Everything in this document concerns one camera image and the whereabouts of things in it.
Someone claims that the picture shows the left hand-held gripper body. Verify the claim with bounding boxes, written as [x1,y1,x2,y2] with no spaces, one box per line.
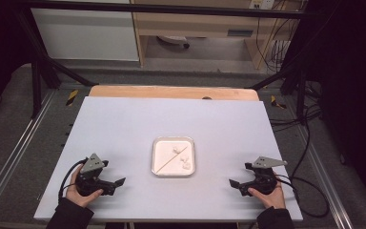
[75,153,116,197]

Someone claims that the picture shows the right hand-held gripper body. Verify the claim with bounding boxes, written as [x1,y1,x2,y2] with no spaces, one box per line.
[244,156,289,197]

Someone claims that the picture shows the white square tray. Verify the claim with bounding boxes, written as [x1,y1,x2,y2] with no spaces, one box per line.
[151,136,196,178]

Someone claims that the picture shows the person's right hand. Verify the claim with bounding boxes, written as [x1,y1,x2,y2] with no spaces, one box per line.
[247,173,287,210]

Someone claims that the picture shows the person's left hand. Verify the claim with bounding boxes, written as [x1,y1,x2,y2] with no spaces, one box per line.
[65,163,105,209]

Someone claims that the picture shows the yellow black tape strip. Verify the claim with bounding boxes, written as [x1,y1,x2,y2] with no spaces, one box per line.
[65,89,80,107]
[270,94,288,110]

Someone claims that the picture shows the wooden table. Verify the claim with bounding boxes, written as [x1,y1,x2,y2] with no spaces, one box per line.
[88,84,260,102]

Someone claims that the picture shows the white cabinet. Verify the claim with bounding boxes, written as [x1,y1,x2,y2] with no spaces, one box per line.
[30,8,140,62]

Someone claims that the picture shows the dark curtain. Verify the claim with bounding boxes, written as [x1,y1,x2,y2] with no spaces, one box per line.
[304,0,366,218]
[0,0,32,123]

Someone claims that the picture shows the office chair base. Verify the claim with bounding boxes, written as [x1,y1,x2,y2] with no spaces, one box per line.
[156,34,192,50]

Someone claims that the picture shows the light wooden desk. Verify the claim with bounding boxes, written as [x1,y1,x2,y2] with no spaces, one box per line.
[130,0,299,71]

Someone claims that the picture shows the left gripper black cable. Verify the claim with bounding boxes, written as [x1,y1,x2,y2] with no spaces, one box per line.
[57,158,88,203]

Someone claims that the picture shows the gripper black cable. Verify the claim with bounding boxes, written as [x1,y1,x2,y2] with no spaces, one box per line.
[274,173,330,219]
[57,158,88,203]

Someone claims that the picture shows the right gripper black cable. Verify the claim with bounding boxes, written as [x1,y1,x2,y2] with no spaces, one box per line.
[274,173,330,219]

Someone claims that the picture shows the aluminium floor rail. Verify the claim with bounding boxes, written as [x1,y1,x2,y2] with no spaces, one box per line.
[0,90,57,218]
[298,125,355,229]

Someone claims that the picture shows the black floor cable bundle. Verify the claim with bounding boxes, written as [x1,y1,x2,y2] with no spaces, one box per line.
[269,80,323,179]

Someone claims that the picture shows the hanging black cables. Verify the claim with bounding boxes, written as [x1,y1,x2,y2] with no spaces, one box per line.
[254,0,299,73]

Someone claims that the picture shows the white wall socket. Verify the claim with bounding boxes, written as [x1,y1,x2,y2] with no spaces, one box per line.
[249,0,276,10]

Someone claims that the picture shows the black metal frame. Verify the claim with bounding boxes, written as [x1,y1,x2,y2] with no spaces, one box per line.
[12,0,309,120]

